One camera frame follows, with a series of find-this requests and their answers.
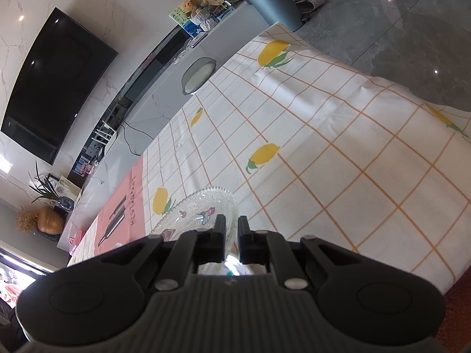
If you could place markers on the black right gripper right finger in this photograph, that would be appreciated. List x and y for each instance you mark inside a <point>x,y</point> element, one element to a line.
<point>305,264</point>

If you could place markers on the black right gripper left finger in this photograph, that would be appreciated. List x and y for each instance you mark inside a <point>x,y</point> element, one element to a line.
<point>160,266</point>

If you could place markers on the clear glass patterned plate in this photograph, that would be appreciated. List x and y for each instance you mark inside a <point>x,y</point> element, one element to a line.
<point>198,212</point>

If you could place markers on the pink box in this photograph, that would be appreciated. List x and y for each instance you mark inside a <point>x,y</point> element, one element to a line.
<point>76,238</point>

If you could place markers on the checked lemon tablecloth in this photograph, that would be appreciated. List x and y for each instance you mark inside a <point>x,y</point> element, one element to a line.
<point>308,146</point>

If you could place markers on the brown round vase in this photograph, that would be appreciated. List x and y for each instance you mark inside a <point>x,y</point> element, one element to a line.
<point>49,221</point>

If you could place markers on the white wifi router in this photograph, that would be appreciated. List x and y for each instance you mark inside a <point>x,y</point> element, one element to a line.
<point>104,135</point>

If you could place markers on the small plant blue vase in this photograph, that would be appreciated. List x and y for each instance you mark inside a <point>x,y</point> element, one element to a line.
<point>45,190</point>

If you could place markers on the white round stool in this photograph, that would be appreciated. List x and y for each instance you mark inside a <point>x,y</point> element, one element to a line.
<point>197,74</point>

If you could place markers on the white marble tv cabinet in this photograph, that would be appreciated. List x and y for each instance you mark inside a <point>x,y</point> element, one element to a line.
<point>160,103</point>

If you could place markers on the green picture card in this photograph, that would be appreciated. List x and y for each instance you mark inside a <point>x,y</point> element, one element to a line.
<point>197,16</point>

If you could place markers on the teddy bear in basket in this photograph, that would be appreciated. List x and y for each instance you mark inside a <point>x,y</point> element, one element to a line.
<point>191,8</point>

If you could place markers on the grey metal trash bin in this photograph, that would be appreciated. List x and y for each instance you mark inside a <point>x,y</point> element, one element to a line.
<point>283,11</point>

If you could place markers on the black wall television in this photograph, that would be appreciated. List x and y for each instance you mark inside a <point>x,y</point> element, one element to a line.
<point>60,71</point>

